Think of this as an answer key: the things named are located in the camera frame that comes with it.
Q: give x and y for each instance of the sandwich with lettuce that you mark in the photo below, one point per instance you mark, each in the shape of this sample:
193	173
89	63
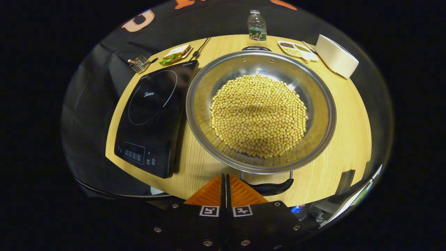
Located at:
176	53

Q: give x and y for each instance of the black induction cooktop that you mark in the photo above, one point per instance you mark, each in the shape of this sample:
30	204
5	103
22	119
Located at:
153	115

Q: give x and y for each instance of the stainless steel pot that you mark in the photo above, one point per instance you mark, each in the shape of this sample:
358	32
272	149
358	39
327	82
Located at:
202	104

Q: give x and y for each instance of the pile of yellow soybeans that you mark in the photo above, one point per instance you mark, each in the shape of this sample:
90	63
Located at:
259	115

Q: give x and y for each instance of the white divided plate with beans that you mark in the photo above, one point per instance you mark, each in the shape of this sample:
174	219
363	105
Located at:
296	50

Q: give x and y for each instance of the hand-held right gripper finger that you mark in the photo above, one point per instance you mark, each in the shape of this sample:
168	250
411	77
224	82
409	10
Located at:
223	195
228	197

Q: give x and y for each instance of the white toaster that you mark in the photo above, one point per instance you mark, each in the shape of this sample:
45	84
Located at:
336	55

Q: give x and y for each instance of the clear plastic water bottle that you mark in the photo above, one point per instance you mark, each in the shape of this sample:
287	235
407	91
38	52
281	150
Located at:
257	26

